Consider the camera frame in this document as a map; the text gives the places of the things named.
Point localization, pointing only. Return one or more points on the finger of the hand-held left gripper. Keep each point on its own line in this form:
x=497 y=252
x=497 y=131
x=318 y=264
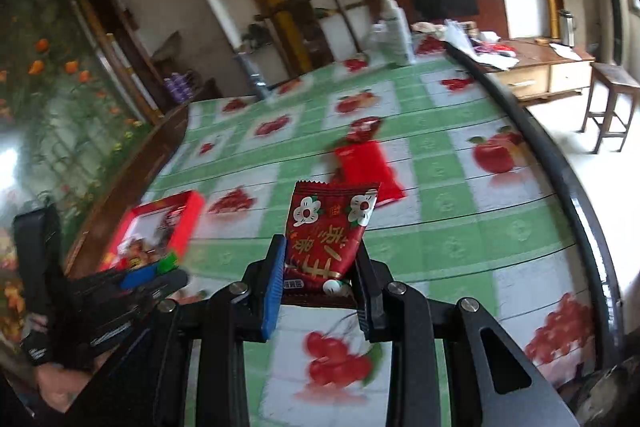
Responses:
x=135 y=307
x=140 y=276

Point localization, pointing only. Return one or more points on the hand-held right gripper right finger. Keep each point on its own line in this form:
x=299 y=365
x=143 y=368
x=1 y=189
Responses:
x=367 y=302

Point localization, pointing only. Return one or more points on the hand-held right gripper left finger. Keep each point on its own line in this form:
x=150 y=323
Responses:
x=272 y=292

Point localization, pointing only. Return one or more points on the red cardboard box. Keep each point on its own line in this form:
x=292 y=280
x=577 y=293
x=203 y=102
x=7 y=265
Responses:
x=187 y=217

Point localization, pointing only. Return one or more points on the dark red flowered snack packet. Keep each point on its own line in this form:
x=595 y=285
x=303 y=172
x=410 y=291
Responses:
x=325 y=237

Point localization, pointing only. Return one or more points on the person's left hand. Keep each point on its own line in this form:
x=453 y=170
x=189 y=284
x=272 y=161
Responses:
x=60 y=384

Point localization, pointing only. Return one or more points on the colourful snack packet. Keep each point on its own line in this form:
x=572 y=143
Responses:
x=142 y=249

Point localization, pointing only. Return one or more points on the green checked fruit tablecloth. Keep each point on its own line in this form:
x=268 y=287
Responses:
x=440 y=207

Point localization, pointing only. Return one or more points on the bright red snack packet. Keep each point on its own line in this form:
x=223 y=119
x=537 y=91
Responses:
x=365 y=162

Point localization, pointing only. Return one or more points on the purple package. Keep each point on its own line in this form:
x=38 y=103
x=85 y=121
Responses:
x=179 y=88

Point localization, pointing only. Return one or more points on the white plastic bottle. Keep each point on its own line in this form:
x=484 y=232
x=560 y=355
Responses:
x=397 y=32

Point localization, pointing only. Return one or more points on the white paper pile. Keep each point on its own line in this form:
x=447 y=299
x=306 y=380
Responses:
x=480 y=49

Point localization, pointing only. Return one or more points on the wooden chair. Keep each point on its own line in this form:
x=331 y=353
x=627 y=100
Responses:
x=300 y=14

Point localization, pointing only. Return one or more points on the wooden television cabinet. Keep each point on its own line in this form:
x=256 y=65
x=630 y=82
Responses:
x=540 y=77

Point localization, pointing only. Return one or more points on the wooden stool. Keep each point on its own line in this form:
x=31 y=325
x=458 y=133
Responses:
x=612 y=82

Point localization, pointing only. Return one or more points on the silver thermos flask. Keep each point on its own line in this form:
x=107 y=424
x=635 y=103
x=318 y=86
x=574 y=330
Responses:
x=566 y=27

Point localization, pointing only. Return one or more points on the floral wall picture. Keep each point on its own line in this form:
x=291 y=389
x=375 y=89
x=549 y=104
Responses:
x=55 y=107

